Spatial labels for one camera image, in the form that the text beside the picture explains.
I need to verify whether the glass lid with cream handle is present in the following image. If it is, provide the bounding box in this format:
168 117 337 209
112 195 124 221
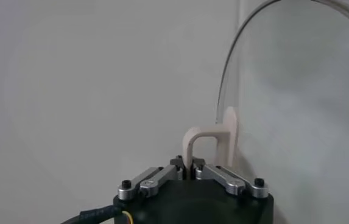
182 0 349 224

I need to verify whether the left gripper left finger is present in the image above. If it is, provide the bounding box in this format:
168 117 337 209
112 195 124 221
118 155 184 201

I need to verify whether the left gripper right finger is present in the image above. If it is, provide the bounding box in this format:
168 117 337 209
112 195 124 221
192 156 269 200

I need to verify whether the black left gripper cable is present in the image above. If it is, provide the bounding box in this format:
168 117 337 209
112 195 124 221
60 205 132 224

